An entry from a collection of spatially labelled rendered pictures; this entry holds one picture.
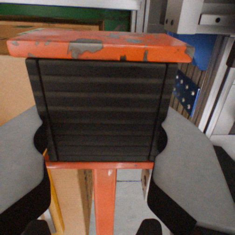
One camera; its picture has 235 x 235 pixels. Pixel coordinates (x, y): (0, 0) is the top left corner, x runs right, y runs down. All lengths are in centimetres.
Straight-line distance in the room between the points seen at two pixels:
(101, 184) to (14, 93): 20
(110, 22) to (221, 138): 103
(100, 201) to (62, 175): 21
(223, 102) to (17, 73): 44
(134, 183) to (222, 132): 178
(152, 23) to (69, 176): 95
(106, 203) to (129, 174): 192
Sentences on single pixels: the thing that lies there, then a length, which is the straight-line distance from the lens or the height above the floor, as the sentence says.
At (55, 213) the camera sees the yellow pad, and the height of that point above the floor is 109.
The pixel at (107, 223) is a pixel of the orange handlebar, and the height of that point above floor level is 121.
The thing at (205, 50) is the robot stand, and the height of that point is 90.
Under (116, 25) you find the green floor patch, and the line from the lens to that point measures 131.
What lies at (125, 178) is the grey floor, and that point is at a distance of 215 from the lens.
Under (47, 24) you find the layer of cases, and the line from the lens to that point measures 81.
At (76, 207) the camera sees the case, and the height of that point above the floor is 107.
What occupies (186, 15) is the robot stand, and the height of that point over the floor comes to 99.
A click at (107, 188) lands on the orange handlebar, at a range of 17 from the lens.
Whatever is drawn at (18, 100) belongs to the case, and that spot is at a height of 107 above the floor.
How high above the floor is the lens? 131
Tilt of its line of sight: 58 degrees down
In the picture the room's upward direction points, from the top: 177 degrees clockwise
